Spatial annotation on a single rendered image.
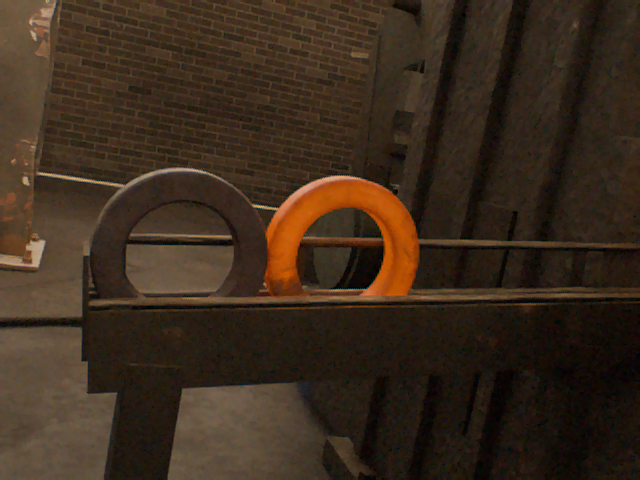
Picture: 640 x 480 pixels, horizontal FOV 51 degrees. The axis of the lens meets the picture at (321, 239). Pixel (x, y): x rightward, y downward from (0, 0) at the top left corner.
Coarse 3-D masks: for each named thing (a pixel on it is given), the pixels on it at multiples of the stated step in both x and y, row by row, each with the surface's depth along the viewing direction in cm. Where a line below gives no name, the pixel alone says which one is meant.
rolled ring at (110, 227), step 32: (128, 192) 67; (160, 192) 68; (192, 192) 69; (224, 192) 70; (96, 224) 68; (128, 224) 68; (256, 224) 72; (96, 256) 67; (256, 256) 73; (96, 288) 68; (128, 288) 69; (224, 288) 74; (256, 288) 74
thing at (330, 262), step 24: (336, 216) 218; (360, 216) 205; (336, 264) 213; (360, 264) 204; (312, 288) 249; (336, 288) 215; (360, 288) 210; (312, 384) 207; (336, 384) 189; (336, 408) 187; (336, 432) 186
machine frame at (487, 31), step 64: (448, 0) 145; (512, 0) 123; (576, 0) 106; (448, 64) 145; (512, 64) 125; (576, 64) 106; (448, 128) 144; (512, 128) 122; (576, 128) 106; (448, 192) 140; (512, 192) 120; (576, 192) 105; (512, 256) 113; (384, 384) 155; (448, 384) 129; (512, 384) 113; (384, 448) 152; (448, 448) 128; (512, 448) 111
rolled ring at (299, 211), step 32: (320, 192) 74; (352, 192) 75; (384, 192) 77; (288, 224) 74; (384, 224) 78; (288, 256) 74; (384, 256) 81; (416, 256) 80; (288, 288) 75; (384, 288) 79
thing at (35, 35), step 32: (0, 0) 280; (32, 0) 283; (0, 32) 282; (32, 32) 285; (0, 64) 284; (32, 64) 288; (0, 96) 286; (32, 96) 290; (0, 128) 289; (32, 128) 292; (0, 160) 291; (32, 160) 293; (0, 192) 294; (32, 192) 323; (0, 224) 296; (0, 256) 298; (32, 256) 309
